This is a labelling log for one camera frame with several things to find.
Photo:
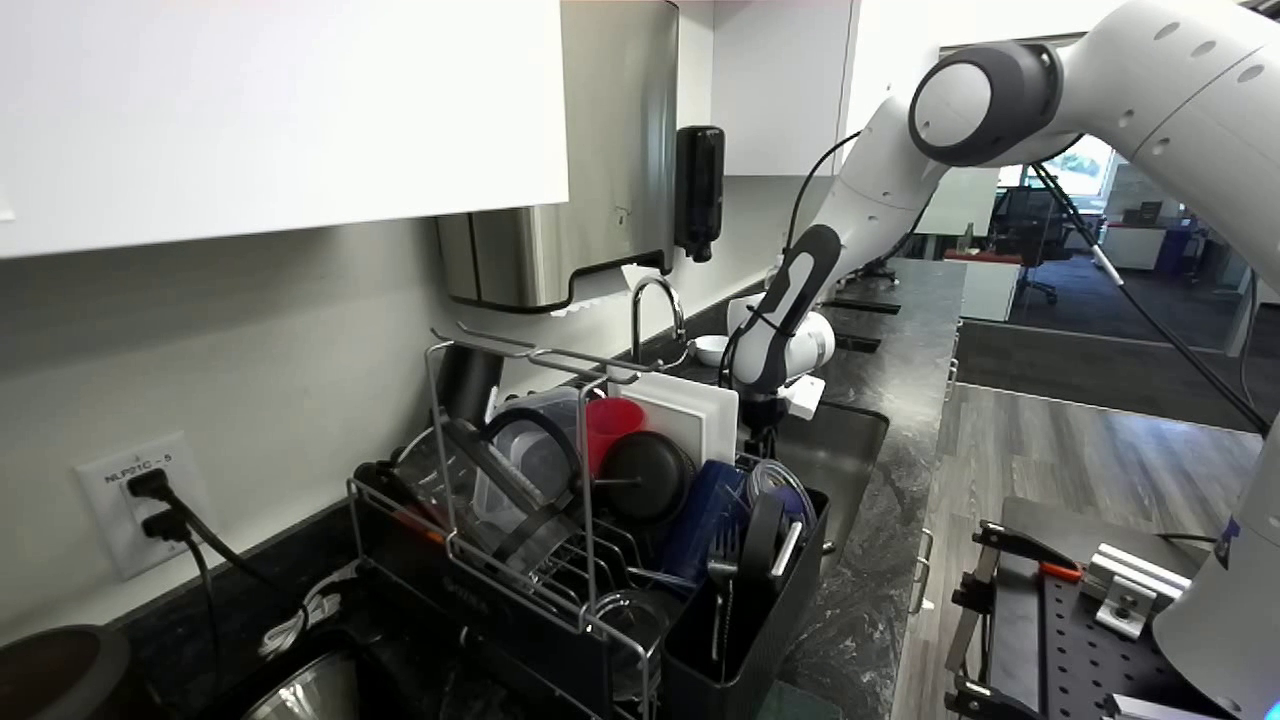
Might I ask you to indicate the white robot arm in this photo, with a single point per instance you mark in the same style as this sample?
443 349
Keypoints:
1191 94

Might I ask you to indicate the black dish rack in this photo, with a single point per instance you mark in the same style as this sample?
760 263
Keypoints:
598 612

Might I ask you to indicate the red round lid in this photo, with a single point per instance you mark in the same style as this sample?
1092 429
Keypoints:
609 420

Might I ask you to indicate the small white bowl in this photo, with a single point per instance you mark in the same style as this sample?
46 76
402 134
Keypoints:
711 349

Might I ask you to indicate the black soap dispenser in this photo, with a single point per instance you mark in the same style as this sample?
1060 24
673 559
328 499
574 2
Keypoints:
696 189

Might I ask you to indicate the steel paper towel dispenser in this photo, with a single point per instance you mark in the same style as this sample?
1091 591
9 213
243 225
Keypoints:
617 168

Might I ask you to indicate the white upper cabinet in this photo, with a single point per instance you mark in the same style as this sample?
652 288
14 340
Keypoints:
147 122

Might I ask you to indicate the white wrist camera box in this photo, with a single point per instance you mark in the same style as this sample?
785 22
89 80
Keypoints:
800 397

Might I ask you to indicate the wall power outlet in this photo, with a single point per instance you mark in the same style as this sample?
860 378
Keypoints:
120 514

